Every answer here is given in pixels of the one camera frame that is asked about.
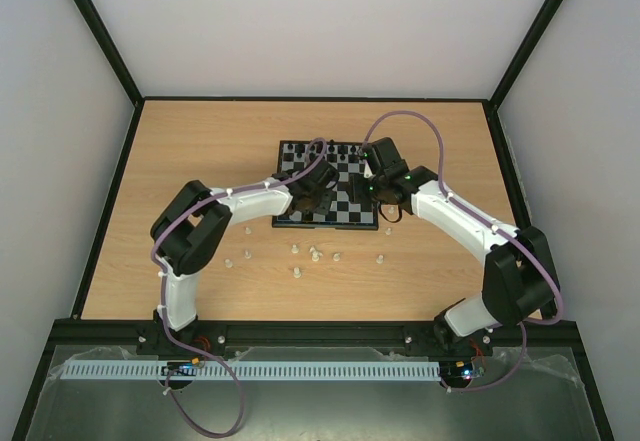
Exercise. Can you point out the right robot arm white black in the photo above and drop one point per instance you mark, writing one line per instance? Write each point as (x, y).
(518, 271)

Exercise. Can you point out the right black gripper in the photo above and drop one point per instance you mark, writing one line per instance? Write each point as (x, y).
(361, 187)

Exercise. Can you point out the light blue slotted cable duct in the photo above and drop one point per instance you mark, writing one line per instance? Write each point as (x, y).
(252, 371)

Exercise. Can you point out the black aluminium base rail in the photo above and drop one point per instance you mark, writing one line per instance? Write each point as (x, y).
(404, 335)

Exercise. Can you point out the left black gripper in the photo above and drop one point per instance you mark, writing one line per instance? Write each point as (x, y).
(325, 207)

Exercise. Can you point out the black cage frame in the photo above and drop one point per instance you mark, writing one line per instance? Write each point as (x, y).
(91, 16)

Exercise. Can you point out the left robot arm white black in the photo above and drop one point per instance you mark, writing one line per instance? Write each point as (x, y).
(188, 232)

